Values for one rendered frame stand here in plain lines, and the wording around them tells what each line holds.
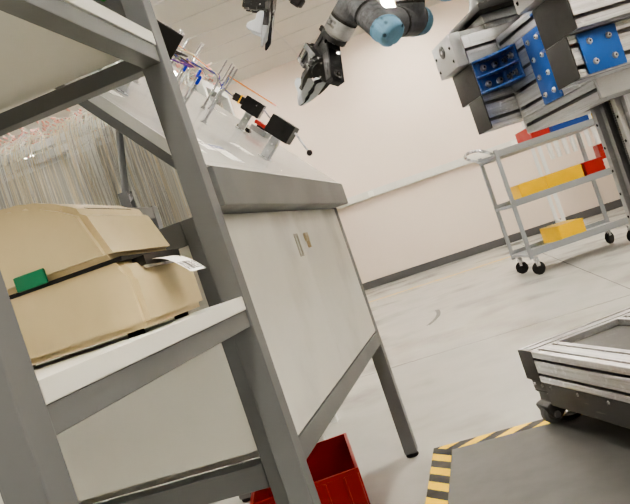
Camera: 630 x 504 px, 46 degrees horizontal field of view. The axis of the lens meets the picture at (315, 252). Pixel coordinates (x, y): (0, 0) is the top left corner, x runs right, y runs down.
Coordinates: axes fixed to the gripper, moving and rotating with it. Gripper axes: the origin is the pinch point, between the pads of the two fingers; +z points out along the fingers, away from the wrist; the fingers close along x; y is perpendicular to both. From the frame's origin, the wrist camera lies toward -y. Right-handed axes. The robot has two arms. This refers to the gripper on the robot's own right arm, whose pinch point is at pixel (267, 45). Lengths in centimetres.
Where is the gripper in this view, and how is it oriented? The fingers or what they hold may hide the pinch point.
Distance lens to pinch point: 208.8
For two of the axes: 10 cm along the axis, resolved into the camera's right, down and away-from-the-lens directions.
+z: -1.2, 9.8, 1.6
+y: -9.9, -1.2, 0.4
